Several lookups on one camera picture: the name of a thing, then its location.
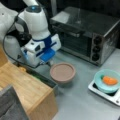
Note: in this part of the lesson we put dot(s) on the teal bowl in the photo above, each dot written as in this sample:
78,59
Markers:
101,85

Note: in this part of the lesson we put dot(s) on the silver toaster oven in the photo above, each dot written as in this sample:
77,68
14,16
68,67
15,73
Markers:
89,35

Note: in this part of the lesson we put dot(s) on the open grey drawer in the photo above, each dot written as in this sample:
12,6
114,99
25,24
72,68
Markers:
41,78

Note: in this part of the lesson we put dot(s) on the orange carrot toy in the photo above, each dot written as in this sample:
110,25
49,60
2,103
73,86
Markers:
109,81

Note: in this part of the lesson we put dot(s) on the yellow toy in drawer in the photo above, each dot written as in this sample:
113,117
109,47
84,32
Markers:
23,69

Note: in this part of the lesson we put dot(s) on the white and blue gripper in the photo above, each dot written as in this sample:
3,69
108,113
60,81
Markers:
41,51

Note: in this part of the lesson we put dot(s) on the pink pan with white handle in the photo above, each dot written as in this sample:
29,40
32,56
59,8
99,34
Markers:
62,72

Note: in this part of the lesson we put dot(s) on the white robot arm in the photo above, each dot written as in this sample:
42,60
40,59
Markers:
31,21

